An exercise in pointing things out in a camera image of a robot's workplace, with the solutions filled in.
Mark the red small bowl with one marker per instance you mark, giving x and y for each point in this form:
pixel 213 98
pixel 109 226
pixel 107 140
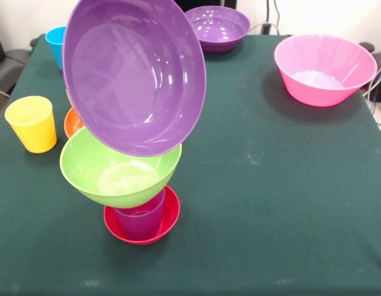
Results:
pixel 172 216

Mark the purple plastic cup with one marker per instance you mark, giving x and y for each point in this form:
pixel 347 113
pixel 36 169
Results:
pixel 141 225

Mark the purple wide shallow bowl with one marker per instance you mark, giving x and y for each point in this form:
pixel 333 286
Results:
pixel 132 77

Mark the green bowl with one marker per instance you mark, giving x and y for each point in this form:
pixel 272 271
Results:
pixel 85 166

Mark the orange wide shallow bowl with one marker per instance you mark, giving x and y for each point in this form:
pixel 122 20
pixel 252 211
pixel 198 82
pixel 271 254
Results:
pixel 72 124

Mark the purple rounded deep bowl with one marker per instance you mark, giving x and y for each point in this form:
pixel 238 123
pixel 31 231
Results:
pixel 224 27

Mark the dark green table cloth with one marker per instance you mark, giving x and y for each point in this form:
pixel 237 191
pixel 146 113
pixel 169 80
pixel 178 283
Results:
pixel 270 231

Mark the black power plug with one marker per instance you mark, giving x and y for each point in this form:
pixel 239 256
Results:
pixel 266 28

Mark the pink large bowl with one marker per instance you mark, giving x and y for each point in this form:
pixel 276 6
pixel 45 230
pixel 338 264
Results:
pixel 323 68

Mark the yellow plastic cup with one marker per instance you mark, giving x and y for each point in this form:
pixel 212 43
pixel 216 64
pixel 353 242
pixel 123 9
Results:
pixel 33 132

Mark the blue plastic cup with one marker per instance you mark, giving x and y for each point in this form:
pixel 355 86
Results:
pixel 55 46

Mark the black small knob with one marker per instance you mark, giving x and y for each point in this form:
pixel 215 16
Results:
pixel 33 42

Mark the black office chair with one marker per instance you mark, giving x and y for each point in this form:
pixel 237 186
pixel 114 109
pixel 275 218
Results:
pixel 11 61

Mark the black rounded object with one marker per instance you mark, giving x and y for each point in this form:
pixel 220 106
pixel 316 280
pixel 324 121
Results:
pixel 367 47

